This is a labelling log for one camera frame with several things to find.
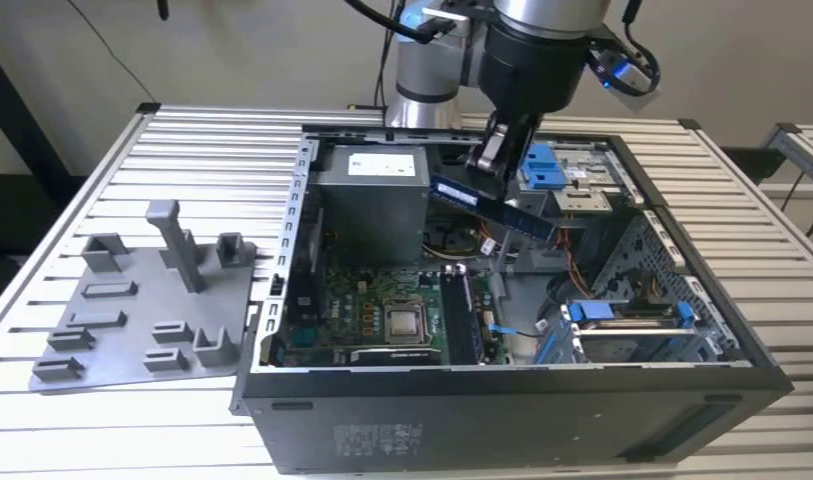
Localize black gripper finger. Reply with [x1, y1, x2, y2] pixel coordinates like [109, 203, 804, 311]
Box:
[466, 112, 513, 177]
[501, 113, 545, 207]

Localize RAM slot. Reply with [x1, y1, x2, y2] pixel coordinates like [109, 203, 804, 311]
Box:
[454, 272, 474, 365]
[441, 272, 460, 365]
[448, 272, 466, 365]

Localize blue drive bay latch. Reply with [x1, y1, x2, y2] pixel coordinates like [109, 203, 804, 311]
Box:
[520, 143, 566, 192]

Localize metal drive cage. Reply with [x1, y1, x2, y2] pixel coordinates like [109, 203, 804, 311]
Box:
[484, 141, 643, 274]

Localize grey power supply unit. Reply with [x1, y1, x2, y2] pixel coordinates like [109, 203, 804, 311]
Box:
[310, 144, 433, 269]

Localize CPU socket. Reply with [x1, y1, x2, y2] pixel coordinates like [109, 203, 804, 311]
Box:
[377, 297, 434, 347]

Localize blue disk carrier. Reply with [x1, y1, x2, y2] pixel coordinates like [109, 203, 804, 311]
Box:
[560, 298, 701, 334]

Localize black connector plate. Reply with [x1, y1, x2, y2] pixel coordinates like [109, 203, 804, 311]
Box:
[719, 147, 792, 186]

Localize green motherboard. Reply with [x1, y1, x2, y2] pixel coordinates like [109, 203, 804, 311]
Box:
[272, 267, 514, 369]

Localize silver CPU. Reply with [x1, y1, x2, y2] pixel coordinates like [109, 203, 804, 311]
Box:
[386, 309, 426, 345]

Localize black graphics card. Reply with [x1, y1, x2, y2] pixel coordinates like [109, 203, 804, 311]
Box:
[336, 346, 448, 367]

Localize black open PC case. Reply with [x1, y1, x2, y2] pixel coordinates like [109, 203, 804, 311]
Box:
[229, 122, 796, 476]

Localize grey parts rack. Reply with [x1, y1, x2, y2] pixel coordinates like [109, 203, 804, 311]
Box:
[29, 198, 261, 396]

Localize black slanted pole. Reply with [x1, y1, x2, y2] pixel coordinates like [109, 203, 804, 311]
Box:
[0, 29, 71, 191]

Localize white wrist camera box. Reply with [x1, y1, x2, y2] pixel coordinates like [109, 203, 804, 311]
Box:
[585, 47, 663, 97]

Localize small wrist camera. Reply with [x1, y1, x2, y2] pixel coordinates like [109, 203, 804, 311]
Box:
[398, 2, 476, 44]

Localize thick black camera cable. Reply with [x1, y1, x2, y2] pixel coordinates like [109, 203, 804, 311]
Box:
[342, 0, 448, 44]

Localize white wire bundle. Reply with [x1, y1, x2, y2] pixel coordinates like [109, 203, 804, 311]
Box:
[420, 234, 498, 261]

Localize thin black cable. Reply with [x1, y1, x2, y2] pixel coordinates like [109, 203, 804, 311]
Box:
[370, 27, 393, 109]

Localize blue data wire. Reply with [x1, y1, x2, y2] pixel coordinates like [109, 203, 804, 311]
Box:
[488, 323, 552, 340]

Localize aluminium frame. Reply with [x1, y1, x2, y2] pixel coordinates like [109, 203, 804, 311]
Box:
[759, 122, 813, 201]

